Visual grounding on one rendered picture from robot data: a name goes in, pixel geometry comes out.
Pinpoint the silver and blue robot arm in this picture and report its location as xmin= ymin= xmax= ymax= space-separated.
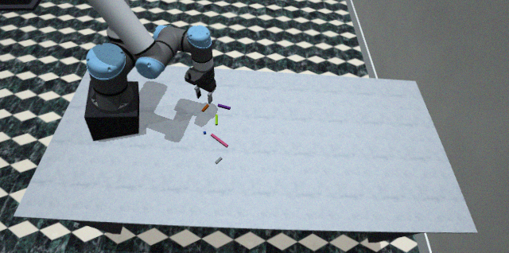
xmin=86 ymin=0 xmax=212 ymax=114

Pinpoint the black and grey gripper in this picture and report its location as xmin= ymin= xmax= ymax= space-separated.
xmin=185 ymin=57 xmax=216 ymax=103

